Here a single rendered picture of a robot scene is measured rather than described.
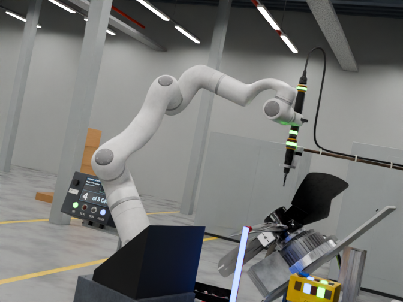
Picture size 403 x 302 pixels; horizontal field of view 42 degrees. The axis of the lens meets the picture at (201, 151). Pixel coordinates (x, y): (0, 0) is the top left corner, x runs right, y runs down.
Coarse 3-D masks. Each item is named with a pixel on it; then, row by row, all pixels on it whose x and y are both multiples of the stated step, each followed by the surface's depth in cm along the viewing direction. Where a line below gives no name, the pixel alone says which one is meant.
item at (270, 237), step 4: (264, 232) 242; (268, 232) 240; (260, 236) 241; (268, 236) 239; (272, 236) 237; (260, 240) 239; (264, 240) 238; (268, 240) 237; (272, 240) 235; (264, 244) 236; (268, 244) 235
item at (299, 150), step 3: (297, 147) 230; (300, 147) 230; (297, 150) 230; (300, 150) 230; (294, 153) 230; (297, 153) 229; (300, 153) 230; (294, 156) 230; (297, 156) 230; (294, 159) 230; (297, 159) 230; (294, 162) 230; (279, 165) 230; (282, 165) 228; (285, 165) 228; (288, 165) 227; (291, 165) 228; (294, 165) 230; (294, 168) 229
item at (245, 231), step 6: (246, 228) 199; (246, 234) 199; (240, 246) 199; (240, 252) 199; (240, 258) 199; (240, 264) 199; (240, 270) 199; (234, 276) 199; (234, 282) 199; (234, 288) 199; (234, 294) 199; (234, 300) 198
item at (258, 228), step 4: (260, 224) 227; (264, 224) 226; (268, 224) 227; (272, 224) 228; (252, 228) 218; (256, 228) 217; (260, 228) 216; (264, 228) 216; (268, 228) 217; (272, 228) 218; (276, 228) 219; (280, 228) 221; (284, 228) 224; (236, 232) 218; (240, 232) 214; (252, 232) 208; (256, 232) 207; (232, 236) 214
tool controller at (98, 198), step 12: (72, 180) 233; (84, 180) 230; (96, 180) 227; (72, 192) 230; (96, 192) 225; (72, 204) 228; (96, 204) 223; (84, 216) 223; (96, 216) 221; (108, 216) 218
